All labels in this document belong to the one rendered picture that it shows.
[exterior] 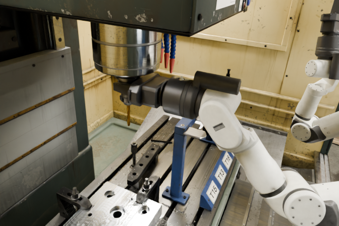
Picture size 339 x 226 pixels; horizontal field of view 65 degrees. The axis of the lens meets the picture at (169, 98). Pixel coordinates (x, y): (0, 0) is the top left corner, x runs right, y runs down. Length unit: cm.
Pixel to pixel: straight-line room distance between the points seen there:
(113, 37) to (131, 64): 7
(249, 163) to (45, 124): 79
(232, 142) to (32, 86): 72
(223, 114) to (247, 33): 107
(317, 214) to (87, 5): 59
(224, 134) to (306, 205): 21
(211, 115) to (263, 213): 90
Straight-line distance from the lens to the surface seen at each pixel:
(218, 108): 52
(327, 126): 119
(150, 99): 60
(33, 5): 63
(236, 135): 54
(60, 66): 109
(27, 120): 106
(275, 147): 168
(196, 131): 90
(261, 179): 61
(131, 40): 56
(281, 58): 157
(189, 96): 56
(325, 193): 67
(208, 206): 107
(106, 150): 188
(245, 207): 135
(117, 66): 57
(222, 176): 119
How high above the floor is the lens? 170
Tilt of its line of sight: 26 degrees down
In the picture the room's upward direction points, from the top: 3 degrees clockwise
